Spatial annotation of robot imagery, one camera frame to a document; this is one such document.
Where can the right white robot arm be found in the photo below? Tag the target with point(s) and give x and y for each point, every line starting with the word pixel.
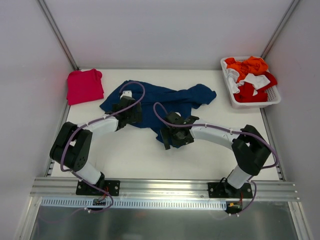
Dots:
pixel 248 146

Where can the right aluminium corner post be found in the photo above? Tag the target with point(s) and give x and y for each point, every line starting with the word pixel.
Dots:
pixel 280 27

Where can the white t-shirt in basket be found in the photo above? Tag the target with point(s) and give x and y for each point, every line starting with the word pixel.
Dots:
pixel 257 82

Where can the white plastic basket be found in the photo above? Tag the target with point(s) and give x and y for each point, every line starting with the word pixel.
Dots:
pixel 272 93

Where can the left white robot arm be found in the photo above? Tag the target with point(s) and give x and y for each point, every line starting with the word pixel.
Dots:
pixel 72 145

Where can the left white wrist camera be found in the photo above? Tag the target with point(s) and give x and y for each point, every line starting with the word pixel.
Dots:
pixel 126 95

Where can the folded pink t-shirt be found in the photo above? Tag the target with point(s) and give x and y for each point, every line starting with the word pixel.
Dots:
pixel 84 86

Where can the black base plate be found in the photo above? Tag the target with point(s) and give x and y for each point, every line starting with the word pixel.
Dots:
pixel 110 186
pixel 223 190

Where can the orange t-shirt in basket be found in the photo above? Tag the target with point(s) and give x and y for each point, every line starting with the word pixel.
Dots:
pixel 252 65

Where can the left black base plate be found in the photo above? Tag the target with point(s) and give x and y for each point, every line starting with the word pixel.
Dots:
pixel 110 186

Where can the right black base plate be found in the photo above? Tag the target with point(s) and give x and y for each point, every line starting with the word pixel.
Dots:
pixel 223 190

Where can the red t-shirt in basket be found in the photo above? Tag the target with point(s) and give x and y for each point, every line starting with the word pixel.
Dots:
pixel 246 91

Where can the white slotted cable duct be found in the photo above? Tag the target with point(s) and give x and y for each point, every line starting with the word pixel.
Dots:
pixel 135 203

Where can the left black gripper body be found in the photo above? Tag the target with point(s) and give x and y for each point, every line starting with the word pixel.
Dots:
pixel 135 113

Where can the navy blue t-shirt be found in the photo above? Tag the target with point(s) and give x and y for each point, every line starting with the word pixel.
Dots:
pixel 180 101

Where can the left aluminium corner post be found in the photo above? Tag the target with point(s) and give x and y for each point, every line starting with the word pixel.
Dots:
pixel 57 33

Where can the aluminium mounting rail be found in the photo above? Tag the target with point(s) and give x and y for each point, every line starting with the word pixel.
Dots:
pixel 160 189

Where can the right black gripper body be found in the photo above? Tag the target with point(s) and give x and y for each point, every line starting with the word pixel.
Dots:
pixel 169 136

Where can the aluminium corner post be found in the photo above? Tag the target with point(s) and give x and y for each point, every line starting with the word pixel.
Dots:
pixel 57 33
pixel 280 27

